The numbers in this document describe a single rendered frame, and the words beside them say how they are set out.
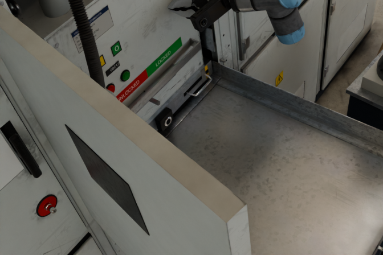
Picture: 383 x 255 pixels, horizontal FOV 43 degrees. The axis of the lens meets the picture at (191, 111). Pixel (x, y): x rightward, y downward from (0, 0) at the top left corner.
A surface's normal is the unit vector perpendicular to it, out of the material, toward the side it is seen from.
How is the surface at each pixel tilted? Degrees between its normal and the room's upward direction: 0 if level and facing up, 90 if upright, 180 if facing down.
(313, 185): 0
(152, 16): 90
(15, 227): 90
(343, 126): 90
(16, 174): 90
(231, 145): 0
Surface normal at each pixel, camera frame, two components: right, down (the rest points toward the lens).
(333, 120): -0.61, 0.65
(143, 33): 0.79, 0.38
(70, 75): -0.13, -0.66
